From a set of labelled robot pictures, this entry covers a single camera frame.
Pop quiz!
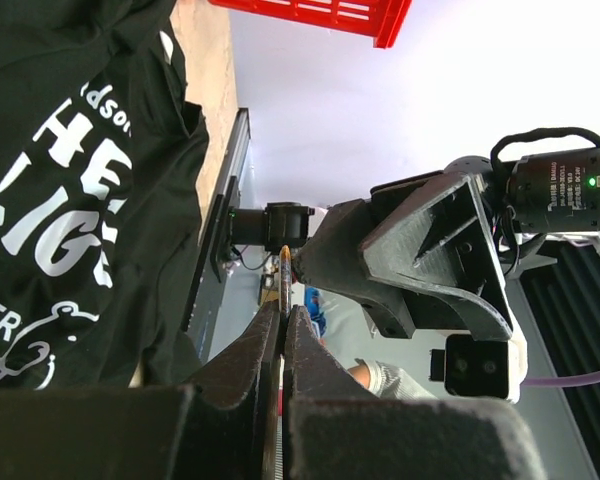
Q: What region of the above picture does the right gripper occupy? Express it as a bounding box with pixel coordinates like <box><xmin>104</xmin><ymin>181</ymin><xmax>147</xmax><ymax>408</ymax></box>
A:
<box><xmin>292</xmin><ymin>173</ymin><xmax>513</xmax><ymax>341</ymax></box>

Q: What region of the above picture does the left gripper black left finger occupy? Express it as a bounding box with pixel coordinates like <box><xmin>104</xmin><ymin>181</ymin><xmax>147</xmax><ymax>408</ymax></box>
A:
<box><xmin>0</xmin><ymin>302</ymin><xmax>280</xmax><ymax>479</ymax></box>

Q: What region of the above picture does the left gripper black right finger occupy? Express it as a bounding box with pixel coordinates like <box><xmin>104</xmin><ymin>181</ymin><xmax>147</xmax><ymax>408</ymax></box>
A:
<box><xmin>282</xmin><ymin>306</ymin><xmax>548</xmax><ymax>479</ymax></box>

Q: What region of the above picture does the round iridescent brooch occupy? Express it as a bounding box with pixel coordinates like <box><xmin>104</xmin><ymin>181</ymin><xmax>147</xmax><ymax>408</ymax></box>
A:
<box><xmin>279</xmin><ymin>245</ymin><xmax>293</xmax><ymax>318</ymax></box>

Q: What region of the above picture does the black printed t-shirt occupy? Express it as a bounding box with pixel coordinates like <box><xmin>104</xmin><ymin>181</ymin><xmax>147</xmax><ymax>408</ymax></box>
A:
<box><xmin>0</xmin><ymin>1</ymin><xmax>209</xmax><ymax>390</ymax></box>

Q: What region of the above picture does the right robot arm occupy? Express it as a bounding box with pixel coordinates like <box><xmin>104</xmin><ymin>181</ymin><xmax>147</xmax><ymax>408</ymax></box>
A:
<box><xmin>293</xmin><ymin>127</ymin><xmax>600</xmax><ymax>341</ymax></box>

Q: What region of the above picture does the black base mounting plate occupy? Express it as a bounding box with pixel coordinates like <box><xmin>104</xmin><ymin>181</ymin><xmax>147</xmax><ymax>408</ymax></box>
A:
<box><xmin>179</xmin><ymin>107</ymin><xmax>251</xmax><ymax>334</ymax></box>

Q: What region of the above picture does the red plastic shopping basket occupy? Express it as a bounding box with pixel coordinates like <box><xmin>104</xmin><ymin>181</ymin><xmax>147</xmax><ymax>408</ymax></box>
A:
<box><xmin>211</xmin><ymin>0</ymin><xmax>412</xmax><ymax>49</ymax></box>

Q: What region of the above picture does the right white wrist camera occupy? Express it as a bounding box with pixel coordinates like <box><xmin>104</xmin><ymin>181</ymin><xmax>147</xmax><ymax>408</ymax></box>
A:
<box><xmin>428</xmin><ymin>330</ymin><xmax>528</xmax><ymax>404</ymax></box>

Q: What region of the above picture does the aluminium rail frame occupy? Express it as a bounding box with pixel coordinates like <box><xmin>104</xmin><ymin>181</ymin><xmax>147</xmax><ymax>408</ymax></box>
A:
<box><xmin>199</xmin><ymin>107</ymin><xmax>600</xmax><ymax>480</ymax></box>

